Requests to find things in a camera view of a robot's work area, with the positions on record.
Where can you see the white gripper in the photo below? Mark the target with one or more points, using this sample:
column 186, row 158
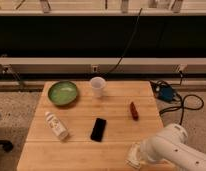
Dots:
column 141, row 153

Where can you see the white rectangular sponge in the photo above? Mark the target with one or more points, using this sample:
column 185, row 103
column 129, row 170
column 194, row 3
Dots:
column 133, row 157

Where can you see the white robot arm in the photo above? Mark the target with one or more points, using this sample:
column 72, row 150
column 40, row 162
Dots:
column 169, row 144

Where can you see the green ceramic bowl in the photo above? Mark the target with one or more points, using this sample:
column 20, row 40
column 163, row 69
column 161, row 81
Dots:
column 62, row 93

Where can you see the dark red small object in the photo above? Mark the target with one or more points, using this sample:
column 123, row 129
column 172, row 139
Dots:
column 133, row 111

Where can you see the black smartphone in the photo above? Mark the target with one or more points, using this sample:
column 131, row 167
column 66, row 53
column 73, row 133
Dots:
column 98, row 130

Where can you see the blue power box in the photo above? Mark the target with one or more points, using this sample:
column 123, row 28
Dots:
column 166, row 93

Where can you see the white plastic bottle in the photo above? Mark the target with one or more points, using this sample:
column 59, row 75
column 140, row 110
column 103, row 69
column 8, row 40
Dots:
column 56, row 125

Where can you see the black chair base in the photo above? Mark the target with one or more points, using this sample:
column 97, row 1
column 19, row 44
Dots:
column 6, row 145

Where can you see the white wall outlet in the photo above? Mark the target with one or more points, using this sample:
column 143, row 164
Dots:
column 95, row 68

